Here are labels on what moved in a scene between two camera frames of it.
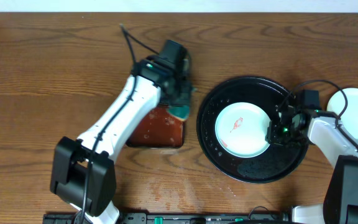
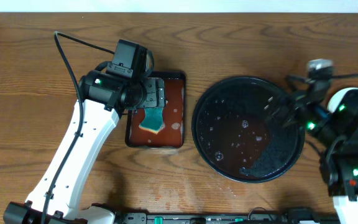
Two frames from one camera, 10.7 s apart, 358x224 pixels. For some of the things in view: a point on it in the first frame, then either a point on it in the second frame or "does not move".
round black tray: [276, 161] does not move
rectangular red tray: [158, 128] does not move
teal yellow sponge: [181, 111] to [153, 121]
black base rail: [264, 218] does not move
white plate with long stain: [240, 129] to [337, 98]
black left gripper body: [183, 95] to [152, 96]
